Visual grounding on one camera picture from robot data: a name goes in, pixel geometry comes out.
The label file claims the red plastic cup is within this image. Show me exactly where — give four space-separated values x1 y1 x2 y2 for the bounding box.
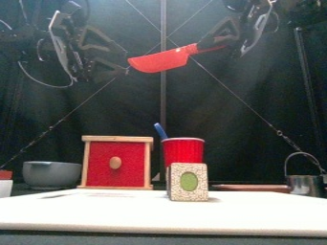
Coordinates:
160 137 205 170

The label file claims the red toy knife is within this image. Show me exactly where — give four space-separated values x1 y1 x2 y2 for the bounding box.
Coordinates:
127 42 227 75

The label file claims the dark metal frame post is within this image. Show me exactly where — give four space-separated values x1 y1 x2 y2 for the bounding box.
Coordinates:
292 26 327 154

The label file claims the vertical metal frame pole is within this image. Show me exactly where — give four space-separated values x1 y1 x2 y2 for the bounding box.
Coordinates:
160 0 168 184

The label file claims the grey bowl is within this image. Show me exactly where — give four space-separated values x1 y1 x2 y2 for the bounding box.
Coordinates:
21 161 83 191

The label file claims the blue plastic utensil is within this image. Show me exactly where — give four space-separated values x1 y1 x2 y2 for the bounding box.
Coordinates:
153 122 169 142

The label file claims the toy sushi block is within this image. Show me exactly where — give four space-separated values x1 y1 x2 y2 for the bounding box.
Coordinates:
164 162 211 202

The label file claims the thin diagonal bracing wire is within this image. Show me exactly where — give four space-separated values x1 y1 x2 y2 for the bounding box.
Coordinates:
124 0 327 175
0 0 215 169

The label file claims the white looped cable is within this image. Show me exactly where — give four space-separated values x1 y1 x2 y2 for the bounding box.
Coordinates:
16 59 76 89

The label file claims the red and white cup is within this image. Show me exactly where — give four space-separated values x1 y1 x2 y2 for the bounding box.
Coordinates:
0 169 14 199

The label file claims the metal pot with handle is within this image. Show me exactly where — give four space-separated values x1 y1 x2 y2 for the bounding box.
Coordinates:
283 151 327 199

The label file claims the white cutting board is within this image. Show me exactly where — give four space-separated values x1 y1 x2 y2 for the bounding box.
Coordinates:
0 188 327 238

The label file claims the brown wooden tray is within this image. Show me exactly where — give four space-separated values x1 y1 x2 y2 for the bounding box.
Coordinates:
209 184 293 193

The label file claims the wooden box with red drawer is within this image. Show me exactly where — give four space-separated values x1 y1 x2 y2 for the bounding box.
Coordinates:
76 135 155 191

